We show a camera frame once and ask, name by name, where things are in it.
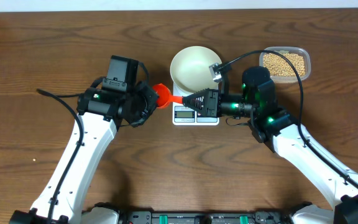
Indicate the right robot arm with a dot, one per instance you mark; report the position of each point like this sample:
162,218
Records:
284,135

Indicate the clear plastic container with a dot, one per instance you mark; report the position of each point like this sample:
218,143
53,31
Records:
291,50

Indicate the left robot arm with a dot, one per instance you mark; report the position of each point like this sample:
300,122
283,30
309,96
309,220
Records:
98,117

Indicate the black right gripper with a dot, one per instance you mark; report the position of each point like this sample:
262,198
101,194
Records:
211,98

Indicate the red plastic scoop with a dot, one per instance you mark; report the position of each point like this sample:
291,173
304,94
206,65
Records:
165,97

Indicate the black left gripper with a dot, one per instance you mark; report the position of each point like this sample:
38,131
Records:
151,98

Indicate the white digital kitchen scale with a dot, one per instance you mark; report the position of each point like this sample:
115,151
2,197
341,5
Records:
183,116

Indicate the cream bowl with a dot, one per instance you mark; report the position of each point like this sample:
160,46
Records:
190,72

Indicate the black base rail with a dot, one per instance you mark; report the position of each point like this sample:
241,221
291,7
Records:
147,217

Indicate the soybeans pile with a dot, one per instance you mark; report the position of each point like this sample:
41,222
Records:
277,66

